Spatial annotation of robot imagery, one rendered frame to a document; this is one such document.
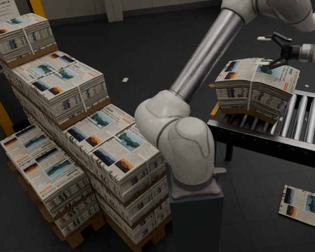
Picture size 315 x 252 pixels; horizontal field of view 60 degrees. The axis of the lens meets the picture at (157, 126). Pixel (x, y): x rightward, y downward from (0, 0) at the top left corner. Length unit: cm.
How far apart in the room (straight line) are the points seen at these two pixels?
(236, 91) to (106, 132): 79
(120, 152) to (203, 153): 68
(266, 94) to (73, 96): 110
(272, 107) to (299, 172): 108
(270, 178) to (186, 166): 161
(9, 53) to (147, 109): 129
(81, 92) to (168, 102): 81
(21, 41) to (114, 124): 89
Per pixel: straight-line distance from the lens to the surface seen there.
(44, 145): 209
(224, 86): 162
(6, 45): 211
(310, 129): 172
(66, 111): 171
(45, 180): 184
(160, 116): 101
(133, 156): 145
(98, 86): 176
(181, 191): 103
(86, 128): 171
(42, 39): 219
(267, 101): 160
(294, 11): 110
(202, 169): 94
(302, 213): 232
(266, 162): 258
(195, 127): 90
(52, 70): 196
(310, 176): 258
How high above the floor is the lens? 185
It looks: 40 degrees down
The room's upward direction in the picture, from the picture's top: 7 degrees counter-clockwise
